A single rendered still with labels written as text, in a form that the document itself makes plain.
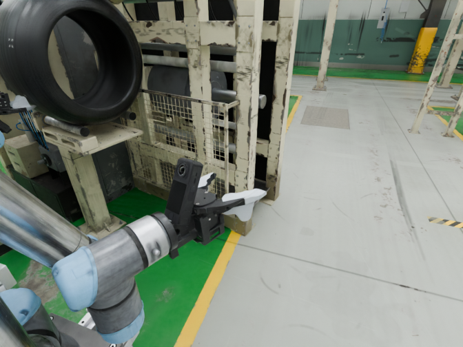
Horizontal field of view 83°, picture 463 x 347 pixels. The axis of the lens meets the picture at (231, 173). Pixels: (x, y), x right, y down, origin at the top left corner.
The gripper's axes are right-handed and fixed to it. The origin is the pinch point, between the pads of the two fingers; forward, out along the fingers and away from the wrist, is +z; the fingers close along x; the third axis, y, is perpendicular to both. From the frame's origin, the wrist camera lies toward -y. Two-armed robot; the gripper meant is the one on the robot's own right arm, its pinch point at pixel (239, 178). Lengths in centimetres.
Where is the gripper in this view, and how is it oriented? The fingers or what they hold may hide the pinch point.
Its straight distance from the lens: 55.8
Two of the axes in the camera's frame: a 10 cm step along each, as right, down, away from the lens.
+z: 7.1, -3.6, 6.1
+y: 1.0, 9.0, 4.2
